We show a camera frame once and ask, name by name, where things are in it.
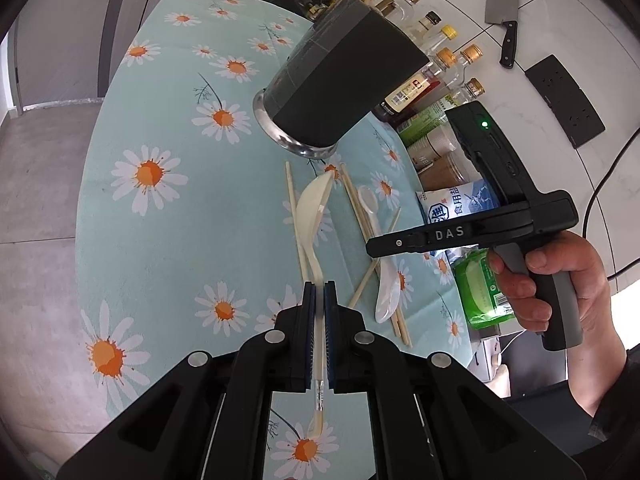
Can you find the black cap bottle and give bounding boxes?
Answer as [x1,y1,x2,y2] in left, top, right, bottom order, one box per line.
[407,11,444,46]

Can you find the white box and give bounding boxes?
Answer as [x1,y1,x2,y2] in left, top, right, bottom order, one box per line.
[470,327,508,386]

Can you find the grey door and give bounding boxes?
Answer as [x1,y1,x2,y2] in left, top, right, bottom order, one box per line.
[10,0,168,111]

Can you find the teal daisy print tablecloth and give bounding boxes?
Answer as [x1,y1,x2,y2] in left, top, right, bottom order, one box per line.
[75,0,476,480]

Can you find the green plastic packet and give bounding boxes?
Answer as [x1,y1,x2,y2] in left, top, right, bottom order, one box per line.
[452,249,518,331]

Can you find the large white spoon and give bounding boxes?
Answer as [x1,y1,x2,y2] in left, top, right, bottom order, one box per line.
[294,172,335,443]

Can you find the beige plastic container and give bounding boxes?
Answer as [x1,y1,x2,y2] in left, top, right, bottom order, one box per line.
[406,126,457,166]

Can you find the black wall socket panel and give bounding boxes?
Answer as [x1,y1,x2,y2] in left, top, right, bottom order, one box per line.
[525,54,607,150]

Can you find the small white spoon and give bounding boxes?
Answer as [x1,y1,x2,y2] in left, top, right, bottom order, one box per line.
[357,186,385,240]

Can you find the black cable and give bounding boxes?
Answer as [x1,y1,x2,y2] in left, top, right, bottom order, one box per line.
[582,125,640,281]

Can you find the yellow cap bottle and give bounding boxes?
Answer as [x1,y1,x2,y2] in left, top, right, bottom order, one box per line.
[425,25,459,58]

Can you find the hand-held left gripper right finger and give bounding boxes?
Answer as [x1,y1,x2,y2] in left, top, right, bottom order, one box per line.
[324,281,583,480]

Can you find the white cable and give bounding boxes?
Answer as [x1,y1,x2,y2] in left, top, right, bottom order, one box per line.
[492,331,527,362]

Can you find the dark kitchen tool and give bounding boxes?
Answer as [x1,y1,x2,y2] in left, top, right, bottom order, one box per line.
[299,0,337,20]

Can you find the person's right forearm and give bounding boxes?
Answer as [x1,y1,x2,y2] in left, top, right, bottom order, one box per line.
[565,330,640,461]

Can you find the brown spice jar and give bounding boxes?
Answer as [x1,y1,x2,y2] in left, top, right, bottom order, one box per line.
[417,152,476,193]

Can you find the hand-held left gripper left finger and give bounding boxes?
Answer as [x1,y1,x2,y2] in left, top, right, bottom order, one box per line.
[55,282,318,480]

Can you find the steel cleaver black handle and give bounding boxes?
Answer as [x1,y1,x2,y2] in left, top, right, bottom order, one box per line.
[484,0,521,70]

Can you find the person's right hand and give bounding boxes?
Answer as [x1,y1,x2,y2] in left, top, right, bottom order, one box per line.
[487,232,626,356]

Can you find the tall clear gold cap bottle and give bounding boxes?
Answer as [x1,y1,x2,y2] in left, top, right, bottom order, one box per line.
[440,44,485,93]

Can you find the blue white salt bag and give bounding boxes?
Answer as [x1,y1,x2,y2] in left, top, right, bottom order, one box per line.
[416,179,502,266]

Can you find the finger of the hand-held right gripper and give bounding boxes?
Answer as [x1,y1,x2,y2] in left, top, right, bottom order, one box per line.
[366,217,483,257]

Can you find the small red label bottle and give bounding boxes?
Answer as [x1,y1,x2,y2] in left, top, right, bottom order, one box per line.
[374,47,460,126]

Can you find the medium white spoon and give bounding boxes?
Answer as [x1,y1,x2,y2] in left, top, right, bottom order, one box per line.
[374,256,406,324]

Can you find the black utensil holder cup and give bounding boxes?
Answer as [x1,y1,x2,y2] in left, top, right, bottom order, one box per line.
[252,0,431,160]

